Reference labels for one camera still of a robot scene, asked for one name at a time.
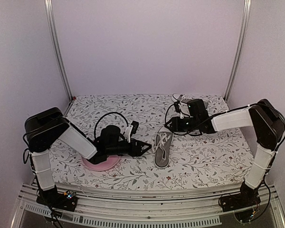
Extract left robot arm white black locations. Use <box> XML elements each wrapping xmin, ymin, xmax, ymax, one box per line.
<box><xmin>23</xmin><ymin>107</ymin><xmax>152</xmax><ymax>212</ymax></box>

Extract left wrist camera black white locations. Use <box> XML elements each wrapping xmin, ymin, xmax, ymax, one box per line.
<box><xmin>123</xmin><ymin>121</ymin><xmax>139</xmax><ymax>143</ymax></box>

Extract grey sneaker with red sole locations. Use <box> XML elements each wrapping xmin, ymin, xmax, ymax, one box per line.
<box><xmin>152</xmin><ymin>127</ymin><xmax>173</xmax><ymax>168</ymax></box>

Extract left aluminium frame post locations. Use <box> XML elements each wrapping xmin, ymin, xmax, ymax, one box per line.
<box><xmin>44</xmin><ymin>0</ymin><xmax>74</xmax><ymax>102</ymax></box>

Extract pink plastic plate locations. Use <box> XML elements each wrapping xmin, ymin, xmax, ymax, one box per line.
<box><xmin>82</xmin><ymin>155</ymin><xmax>121</xmax><ymax>171</ymax></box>

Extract aluminium frame post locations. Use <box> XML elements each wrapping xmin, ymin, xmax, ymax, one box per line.
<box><xmin>44</xmin><ymin>0</ymin><xmax>74</xmax><ymax>102</ymax></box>
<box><xmin>224</xmin><ymin>0</ymin><xmax>252</xmax><ymax>103</ymax></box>

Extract right aluminium frame post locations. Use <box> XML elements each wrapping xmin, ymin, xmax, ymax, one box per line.
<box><xmin>224</xmin><ymin>0</ymin><xmax>252</xmax><ymax>103</ymax></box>

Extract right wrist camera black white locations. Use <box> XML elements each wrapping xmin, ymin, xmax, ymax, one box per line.
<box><xmin>173</xmin><ymin>100</ymin><xmax>186</xmax><ymax>119</ymax></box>

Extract floral patterned table mat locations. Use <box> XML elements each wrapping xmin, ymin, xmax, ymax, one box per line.
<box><xmin>49</xmin><ymin>94</ymin><xmax>253</xmax><ymax>191</ymax></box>

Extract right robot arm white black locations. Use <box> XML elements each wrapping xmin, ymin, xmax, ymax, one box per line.
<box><xmin>164</xmin><ymin>99</ymin><xmax>285</xmax><ymax>212</ymax></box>

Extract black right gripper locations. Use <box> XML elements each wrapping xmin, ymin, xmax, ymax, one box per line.
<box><xmin>164</xmin><ymin>117</ymin><xmax>199</xmax><ymax>133</ymax></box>

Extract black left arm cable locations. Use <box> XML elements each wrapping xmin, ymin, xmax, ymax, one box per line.
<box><xmin>93</xmin><ymin>112</ymin><xmax>130</xmax><ymax>139</ymax></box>

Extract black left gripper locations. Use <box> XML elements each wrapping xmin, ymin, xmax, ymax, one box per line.
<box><xmin>107</xmin><ymin>138</ymin><xmax>152</xmax><ymax>158</ymax></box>

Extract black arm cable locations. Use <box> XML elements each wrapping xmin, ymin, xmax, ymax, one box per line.
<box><xmin>163</xmin><ymin>102</ymin><xmax>200</xmax><ymax>137</ymax></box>
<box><xmin>93</xmin><ymin>112</ymin><xmax>130</xmax><ymax>139</ymax></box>

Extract aluminium front rail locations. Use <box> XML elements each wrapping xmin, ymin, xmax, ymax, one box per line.
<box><xmin>9</xmin><ymin>184</ymin><xmax>285</xmax><ymax>228</ymax></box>

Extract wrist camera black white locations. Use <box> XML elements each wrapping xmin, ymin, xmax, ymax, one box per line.
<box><xmin>123</xmin><ymin>121</ymin><xmax>139</xmax><ymax>143</ymax></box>
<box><xmin>173</xmin><ymin>100</ymin><xmax>186</xmax><ymax>119</ymax></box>

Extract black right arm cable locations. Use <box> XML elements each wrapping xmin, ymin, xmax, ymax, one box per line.
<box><xmin>163</xmin><ymin>102</ymin><xmax>200</xmax><ymax>137</ymax></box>

